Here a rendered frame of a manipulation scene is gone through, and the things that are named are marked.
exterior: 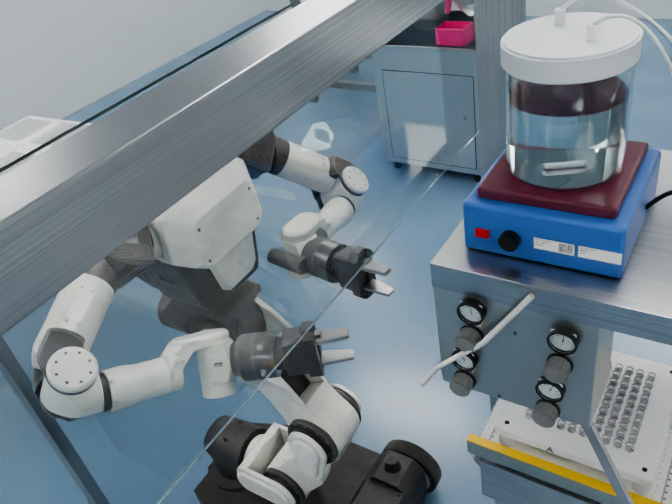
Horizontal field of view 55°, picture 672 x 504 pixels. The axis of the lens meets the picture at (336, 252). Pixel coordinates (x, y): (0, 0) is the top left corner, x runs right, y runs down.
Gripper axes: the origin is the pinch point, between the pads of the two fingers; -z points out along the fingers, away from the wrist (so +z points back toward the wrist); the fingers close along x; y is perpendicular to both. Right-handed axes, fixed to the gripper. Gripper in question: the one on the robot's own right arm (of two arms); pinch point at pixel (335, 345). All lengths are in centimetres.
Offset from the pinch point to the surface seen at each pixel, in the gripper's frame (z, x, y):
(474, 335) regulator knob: -22.8, -19.0, 21.3
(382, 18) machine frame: -16, -63, 20
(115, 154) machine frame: 2, -66, 49
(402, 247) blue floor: -13, 105, -174
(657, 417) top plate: -51, 8, 17
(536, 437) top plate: -31.9, 8.0, 18.4
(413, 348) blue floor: -13, 105, -104
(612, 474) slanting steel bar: -39.6, 2.6, 30.0
